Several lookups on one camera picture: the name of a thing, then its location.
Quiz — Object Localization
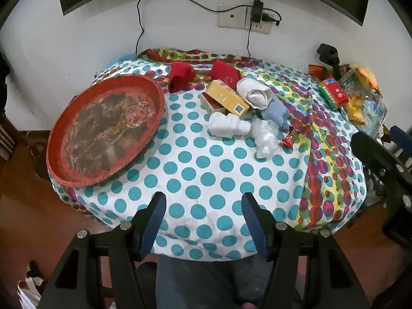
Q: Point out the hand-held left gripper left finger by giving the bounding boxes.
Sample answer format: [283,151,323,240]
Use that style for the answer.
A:
[37,191,168,309]

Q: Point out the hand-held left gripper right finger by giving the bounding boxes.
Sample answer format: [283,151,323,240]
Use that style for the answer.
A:
[241,192,371,309]

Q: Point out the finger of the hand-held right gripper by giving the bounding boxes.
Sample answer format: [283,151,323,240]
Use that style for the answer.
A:
[390,125,412,165]
[351,131,412,243]

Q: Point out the clear plastic wrapper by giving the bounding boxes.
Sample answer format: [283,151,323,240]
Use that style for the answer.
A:
[251,119,279,161]

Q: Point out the red candy wrapper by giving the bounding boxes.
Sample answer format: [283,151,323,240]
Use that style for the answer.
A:
[281,129,301,149]

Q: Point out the white sock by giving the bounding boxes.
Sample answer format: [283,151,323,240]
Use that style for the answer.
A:
[236,78,274,110]
[209,112,252,138]

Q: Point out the red round tray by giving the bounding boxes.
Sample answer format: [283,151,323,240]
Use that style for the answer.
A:
[46,74,168,188]

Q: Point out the maroon box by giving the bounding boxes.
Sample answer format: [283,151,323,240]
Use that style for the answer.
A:
[200,93,226,114]

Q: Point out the yellow cardboard box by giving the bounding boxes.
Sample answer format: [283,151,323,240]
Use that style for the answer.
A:
[205,79,250,117]

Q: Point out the red embroidered sock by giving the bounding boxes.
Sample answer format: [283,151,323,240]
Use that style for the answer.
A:
[211,59,242,89]
[168,61,196,94]

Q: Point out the clear plastic snack bag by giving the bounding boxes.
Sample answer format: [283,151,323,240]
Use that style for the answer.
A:
[336,66,388,137]

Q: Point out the polka dot tablecloth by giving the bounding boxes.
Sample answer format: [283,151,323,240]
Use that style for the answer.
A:
[51,48,367,262]

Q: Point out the yellow orange object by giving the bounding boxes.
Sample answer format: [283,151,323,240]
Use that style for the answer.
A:
[354,66,382,98]

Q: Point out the person's grey trousers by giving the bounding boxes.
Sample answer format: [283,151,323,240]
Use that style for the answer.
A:
[156,254,274,309]

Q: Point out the red and green box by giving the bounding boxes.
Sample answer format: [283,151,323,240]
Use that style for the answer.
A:
[318,76,350,110]

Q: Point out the orange snack packet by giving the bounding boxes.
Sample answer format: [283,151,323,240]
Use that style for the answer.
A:
[308,64,325,79]

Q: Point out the black clamp stand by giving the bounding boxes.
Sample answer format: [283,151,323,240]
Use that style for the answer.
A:
[316,43,342,78]

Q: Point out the white patterned bag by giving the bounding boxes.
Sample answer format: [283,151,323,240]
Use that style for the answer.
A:
[18,261,49,309]

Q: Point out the black plug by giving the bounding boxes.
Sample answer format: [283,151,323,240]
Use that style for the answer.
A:
[263,8,281,27]

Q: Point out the black charger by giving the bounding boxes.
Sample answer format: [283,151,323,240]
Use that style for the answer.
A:
[252,0,265,24]

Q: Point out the black hanging coat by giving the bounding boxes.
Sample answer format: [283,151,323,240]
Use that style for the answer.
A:
[0,50,11,116]

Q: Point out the beige wall socket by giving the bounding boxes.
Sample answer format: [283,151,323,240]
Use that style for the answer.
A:
[217,3,272,35]

